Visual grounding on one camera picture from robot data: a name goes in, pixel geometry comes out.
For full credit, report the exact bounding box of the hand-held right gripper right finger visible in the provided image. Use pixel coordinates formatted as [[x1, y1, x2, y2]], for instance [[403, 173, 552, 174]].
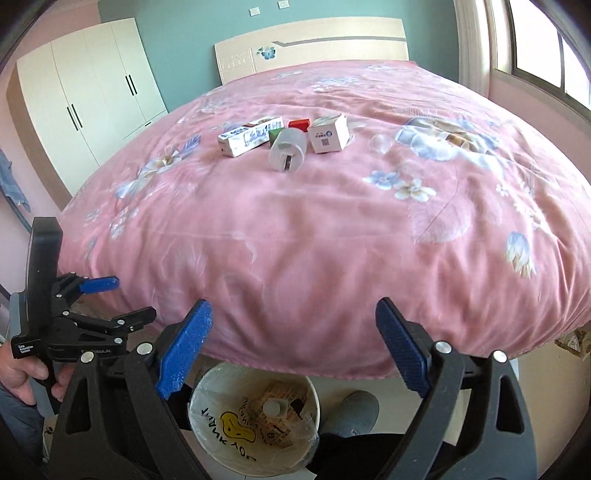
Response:
[[375, 298, 539, 480]]

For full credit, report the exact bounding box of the brown printed paper packet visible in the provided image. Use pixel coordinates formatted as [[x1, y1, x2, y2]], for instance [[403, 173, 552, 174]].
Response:
[[240, 383, 308, 448]]

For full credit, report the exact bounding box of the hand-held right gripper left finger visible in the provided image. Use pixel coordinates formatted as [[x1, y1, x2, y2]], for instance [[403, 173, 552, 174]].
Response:
[[48, 299, 214, 480]]

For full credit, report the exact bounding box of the white lined waste bin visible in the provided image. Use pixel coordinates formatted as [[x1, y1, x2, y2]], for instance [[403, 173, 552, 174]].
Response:
[[187, 361, 321, 478]]

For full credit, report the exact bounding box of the white wardrobe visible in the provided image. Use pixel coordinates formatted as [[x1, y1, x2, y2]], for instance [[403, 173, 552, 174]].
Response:
[[16, 17, 169, 204]]

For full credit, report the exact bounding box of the blue hanging cloth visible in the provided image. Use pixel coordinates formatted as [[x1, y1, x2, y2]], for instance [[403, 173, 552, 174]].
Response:
[[0, 150, 28, 213]]

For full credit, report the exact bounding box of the cream wooden headboard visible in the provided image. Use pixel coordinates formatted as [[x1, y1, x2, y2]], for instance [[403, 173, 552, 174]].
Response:
[[213, 17, 410, 85]]

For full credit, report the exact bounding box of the clear plastic wrapper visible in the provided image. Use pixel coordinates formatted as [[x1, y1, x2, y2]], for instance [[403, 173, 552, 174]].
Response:
[[368, 131, 395, 154]]

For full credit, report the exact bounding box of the grey slipper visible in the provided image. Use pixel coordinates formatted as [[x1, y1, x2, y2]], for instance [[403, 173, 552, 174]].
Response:
[[323, 390, 380, 439]]

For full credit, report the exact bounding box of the translucent plastic cup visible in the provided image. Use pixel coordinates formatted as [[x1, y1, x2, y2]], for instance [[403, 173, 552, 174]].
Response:
[[269, 128, 308, 175]]

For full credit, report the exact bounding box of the pink floral blanket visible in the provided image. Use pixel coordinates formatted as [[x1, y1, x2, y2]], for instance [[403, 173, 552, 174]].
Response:
[[59, 60, 591, 381]]

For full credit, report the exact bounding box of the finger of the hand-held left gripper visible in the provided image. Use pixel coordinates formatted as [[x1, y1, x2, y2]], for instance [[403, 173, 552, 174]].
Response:
[[52, 272, 121, 308], [65, 307, 157, 344]]

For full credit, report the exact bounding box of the beige curtain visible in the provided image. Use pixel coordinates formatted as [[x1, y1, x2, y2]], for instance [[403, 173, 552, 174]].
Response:
[[455, 0, 497, 100]]

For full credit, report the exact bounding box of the person's left hand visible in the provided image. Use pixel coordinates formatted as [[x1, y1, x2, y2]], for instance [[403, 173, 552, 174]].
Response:
[[0, 344, 75, 407]]

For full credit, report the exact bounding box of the long white toothpaste box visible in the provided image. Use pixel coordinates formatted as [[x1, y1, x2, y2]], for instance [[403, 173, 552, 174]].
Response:
[[218, 115, 285, 159]]

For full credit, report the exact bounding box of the small white carton box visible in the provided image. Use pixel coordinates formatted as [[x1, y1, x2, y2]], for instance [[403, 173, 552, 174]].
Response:
[[307, 113, 350, 154]]

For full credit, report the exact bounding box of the window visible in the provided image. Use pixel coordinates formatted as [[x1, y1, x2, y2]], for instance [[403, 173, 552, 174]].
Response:
[[505, 0, 591, 116]]

